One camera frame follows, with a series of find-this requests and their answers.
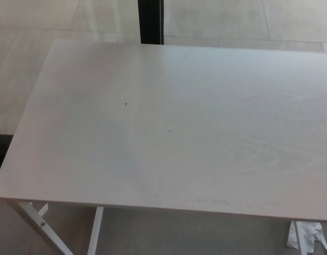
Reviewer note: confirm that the black vertical pillar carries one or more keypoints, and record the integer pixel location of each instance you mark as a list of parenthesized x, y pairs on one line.
[(150, 21)]

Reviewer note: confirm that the dark low object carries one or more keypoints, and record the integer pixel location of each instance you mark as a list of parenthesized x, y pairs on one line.
[(0, 151)]

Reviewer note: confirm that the white metal table leg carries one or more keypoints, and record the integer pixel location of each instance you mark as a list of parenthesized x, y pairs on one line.
[(298, 239)]

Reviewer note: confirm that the white crumpled cloth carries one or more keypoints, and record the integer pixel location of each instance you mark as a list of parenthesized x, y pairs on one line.
[(310, 233)]

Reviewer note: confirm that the white metal table frame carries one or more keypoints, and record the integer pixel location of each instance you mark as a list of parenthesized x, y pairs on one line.
[(95, 233)]

